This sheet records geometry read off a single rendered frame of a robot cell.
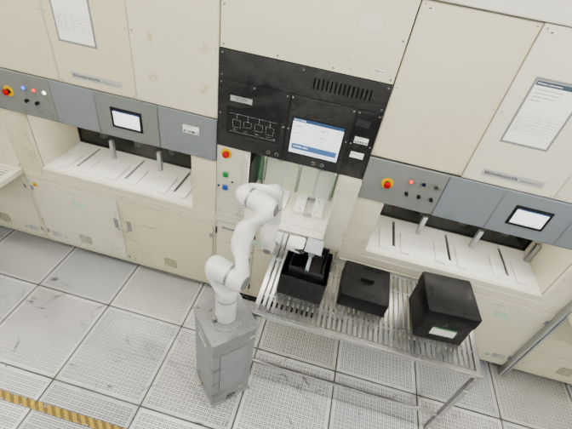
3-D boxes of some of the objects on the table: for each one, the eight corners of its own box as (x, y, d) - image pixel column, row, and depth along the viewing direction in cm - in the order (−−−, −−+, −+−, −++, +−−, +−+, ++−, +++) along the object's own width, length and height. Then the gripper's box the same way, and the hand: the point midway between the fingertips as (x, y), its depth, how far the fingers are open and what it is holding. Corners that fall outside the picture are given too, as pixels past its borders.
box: (412, 335, 209) (429, 310, 193) (407, 296, 231) (422, 270, 214) (461, 346, 208) (483, 322, 192) (451, 306, 230) (470, 281, 214)
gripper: (283, 245, 201) (314, 254, 199) (290, 226, 214) (320, 235, 212) (281, 254, 206) (311, 264, 204) (288, 236, 219) (317, 244, 217)
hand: (312, 248), depth 208 cm, fingers closed on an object, 4 cm apart
